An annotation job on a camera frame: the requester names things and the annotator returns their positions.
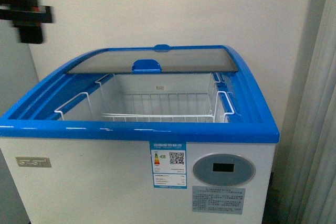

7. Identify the oval temperature control panel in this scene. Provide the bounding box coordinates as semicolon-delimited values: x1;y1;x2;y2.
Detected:
193;154;255;187

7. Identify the energy efficiency label sticker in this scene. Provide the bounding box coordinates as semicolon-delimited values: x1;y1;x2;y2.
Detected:
150;142;187;189

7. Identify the white blue chest freezer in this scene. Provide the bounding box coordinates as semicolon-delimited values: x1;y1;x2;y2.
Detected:
1;46;279;223

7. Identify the silver brand logo plate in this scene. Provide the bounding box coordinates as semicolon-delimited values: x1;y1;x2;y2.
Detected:
15;156;51;168

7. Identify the white wire freezer basket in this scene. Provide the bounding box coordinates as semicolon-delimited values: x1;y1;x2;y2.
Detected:
54;73;235;123

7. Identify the sliding glass freezer lid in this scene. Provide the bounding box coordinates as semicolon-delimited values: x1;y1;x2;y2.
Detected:
68;44;238;74

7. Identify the instruction text sticker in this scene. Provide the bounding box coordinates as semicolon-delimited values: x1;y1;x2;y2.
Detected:
192;186;246;215

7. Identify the white vertical blind curtain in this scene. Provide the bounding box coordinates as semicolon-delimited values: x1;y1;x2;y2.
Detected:
275;0;335;223

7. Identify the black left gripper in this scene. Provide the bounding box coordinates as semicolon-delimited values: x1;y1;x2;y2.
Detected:
1;0;54;44

